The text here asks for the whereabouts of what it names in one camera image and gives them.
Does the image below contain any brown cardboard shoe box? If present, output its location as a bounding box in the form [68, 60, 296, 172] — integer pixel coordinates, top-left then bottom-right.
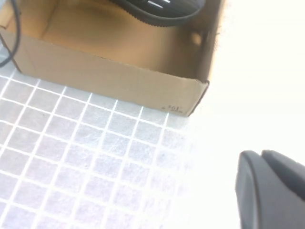
[0, 0, 226, 117]

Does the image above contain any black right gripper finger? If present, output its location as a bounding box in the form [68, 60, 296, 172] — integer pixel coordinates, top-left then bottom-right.
[235, 149, 305, 229]

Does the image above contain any black mesh sneaker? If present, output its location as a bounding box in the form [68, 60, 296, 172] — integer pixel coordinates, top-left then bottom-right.
[107, 0, 208, 27]

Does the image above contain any black left wrist camera cable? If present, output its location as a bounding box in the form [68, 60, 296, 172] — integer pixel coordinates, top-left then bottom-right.
[0, 0, 21, 67]

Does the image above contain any grey checked tablecloth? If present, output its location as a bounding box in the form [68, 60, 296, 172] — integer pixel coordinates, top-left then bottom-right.
[0, 45, 205, 229]

